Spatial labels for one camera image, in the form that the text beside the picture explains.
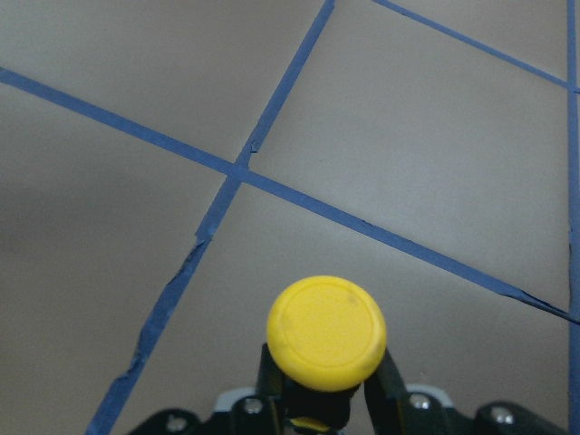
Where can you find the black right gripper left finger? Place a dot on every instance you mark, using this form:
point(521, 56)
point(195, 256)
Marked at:
point(270, 392)

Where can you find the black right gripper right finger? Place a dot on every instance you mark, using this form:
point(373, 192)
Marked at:
point(383, 391)

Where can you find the yellow push button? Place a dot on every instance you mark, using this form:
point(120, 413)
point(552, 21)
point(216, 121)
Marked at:
point(327, 336)

